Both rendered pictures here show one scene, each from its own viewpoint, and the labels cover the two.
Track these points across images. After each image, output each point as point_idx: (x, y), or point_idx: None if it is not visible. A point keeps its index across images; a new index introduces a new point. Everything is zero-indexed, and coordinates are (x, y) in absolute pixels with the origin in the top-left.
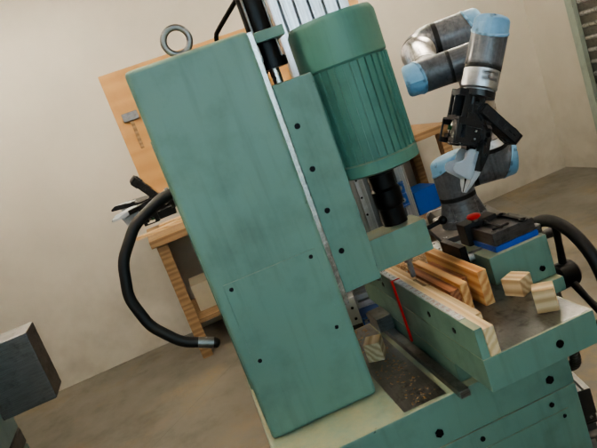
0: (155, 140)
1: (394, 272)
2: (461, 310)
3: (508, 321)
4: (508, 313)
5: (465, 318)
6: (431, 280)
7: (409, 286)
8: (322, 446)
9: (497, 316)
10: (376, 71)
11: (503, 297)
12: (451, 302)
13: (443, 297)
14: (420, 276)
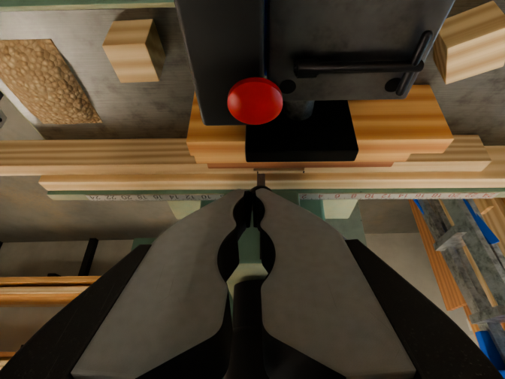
0: None
1: (204, 183)
2: (468, 182)
3: (500, 104)
4: (485, 92)
5: (500, 192)
6: (309, 165)
7: (310, 195)
8: (346, 202)
9: (468, 105)
10: None
11: (433, 66)
12: (430, 180)
13: (381, 168)
14: (267, 167)
